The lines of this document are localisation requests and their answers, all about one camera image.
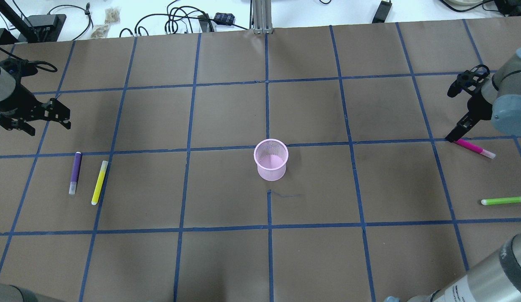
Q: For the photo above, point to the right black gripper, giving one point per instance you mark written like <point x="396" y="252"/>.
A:
<point x="477" y="106"/>

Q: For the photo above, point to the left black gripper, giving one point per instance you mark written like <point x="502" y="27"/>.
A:
<point x="17" y="110"/>

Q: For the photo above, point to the pink pen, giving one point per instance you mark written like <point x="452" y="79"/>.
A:
<point x="474" y="148"/>

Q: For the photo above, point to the purple pen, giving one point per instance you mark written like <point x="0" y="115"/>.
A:
<point x="75" y="173"/>

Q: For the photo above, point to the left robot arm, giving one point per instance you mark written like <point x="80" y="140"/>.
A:
<point x="11" y="72"/>

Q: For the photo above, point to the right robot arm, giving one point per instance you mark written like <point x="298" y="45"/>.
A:
<point x="497" y="98"/>

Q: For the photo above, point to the pink mesh cup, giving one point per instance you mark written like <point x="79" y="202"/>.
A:
<point x="271" y="157"/>

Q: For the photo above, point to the yellow pen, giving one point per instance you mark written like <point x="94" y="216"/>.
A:
<point x="99" y="184"/>

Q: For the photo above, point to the green pen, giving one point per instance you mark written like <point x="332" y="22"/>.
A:
<point x="501" y="201"/>

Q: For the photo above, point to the black power brick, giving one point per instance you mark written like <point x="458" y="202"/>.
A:
<point x="382" y="11"/>

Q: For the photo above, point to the black camera stand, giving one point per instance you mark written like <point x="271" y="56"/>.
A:
<point x="33" y="28"/>

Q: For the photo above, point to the aluminium profile post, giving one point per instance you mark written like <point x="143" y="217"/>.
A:
<point x="261" y="20"/>

